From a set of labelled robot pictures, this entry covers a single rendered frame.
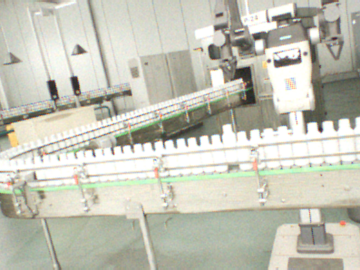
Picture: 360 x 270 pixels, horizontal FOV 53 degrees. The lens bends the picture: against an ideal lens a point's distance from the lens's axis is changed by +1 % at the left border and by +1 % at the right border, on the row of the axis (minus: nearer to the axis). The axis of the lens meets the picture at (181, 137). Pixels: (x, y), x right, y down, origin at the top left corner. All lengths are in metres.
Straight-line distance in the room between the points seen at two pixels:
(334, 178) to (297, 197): 0.16
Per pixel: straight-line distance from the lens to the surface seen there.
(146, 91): 7.64
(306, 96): 2.12
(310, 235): 2.40
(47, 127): 5.66
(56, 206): 2.14
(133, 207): 1.85
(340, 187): 1.58
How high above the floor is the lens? 1.49
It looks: 11 degrees down
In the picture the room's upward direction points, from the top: 12 degrees counter-clockwise
